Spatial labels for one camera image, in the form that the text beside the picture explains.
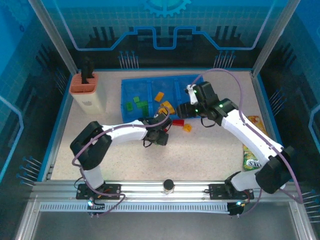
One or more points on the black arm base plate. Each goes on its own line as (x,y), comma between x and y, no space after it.
(112,190)
(216,191)

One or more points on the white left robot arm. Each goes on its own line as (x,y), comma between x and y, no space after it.
(125,133)

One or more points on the aluminium frame post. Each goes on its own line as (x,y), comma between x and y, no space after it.
(52,37)
(275,37)

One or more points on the green lego brick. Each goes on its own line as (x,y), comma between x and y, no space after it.
(142,104)
(129,106)
(145,111)
(136,99)

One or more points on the green snack bag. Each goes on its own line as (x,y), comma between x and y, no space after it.
(251,162)

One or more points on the cream knife holder pink top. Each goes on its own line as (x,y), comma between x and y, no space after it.
(88,100)

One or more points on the yellow round lego piece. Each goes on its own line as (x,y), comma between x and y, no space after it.
(162,110)

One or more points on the aluminium mounting rail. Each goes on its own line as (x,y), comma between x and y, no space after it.
(145,186)

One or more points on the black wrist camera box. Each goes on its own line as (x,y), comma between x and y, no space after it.
(163,122)
(206,91)

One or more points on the orange lego brick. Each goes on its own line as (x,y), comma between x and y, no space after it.
(159,96)

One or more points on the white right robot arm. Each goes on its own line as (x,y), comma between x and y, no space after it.
(245,132)

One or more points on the yellow snack bag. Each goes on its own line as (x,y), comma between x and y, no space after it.
(260,125)

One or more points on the yellow lego brick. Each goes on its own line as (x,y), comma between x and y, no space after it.
(187,128)
(168,106)

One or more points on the blue three-compartment plastic bin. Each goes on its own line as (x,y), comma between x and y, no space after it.
(140,87)

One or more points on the black round knob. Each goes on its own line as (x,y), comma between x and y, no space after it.
(168,184)

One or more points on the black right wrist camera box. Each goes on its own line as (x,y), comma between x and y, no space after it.
(206,91)

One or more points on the flat red lego brick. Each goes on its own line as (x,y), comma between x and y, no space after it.
(178,122)

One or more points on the black controller box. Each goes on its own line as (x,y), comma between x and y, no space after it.
(235,208)
(96,208)

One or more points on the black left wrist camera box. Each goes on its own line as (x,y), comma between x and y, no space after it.
(163,122)

